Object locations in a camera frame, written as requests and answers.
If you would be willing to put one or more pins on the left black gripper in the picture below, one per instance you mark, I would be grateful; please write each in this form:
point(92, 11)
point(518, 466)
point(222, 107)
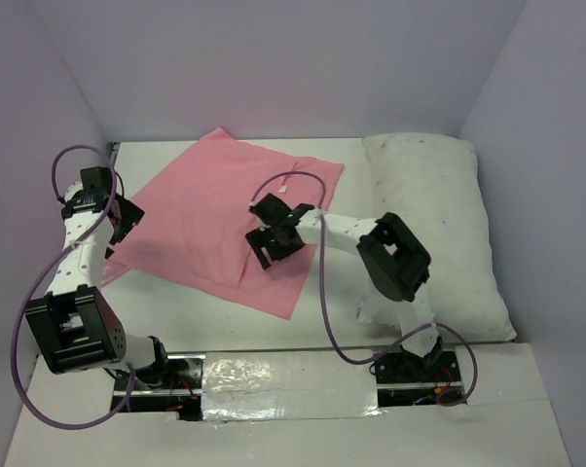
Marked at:
point(130, 215)

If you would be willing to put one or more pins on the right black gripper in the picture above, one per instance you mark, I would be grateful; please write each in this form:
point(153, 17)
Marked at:
point(260, 238)

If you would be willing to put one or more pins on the pink pillowcase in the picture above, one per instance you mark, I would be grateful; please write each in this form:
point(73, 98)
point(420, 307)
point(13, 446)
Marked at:
point(196, 217)

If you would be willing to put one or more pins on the white pillow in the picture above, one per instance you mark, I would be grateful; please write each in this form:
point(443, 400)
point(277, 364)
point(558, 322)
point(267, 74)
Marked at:
point(430, 182)

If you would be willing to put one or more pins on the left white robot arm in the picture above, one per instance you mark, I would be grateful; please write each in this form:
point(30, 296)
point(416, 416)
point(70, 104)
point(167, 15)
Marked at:
point(73, 325)

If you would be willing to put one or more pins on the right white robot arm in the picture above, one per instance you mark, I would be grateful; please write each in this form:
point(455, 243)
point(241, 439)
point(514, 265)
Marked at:
point(395, 261)

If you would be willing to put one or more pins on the silver tape patch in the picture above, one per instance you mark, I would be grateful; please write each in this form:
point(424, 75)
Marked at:
point(285, 385)

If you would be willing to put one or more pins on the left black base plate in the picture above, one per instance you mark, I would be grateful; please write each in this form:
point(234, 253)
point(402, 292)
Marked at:
point(177, 391)

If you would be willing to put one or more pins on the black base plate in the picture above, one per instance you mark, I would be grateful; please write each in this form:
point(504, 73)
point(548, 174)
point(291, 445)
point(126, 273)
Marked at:
point(177, 391)
point(400, 385)

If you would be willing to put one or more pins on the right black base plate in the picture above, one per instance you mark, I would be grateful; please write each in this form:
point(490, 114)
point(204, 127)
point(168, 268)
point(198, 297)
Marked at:
point(400, 385)

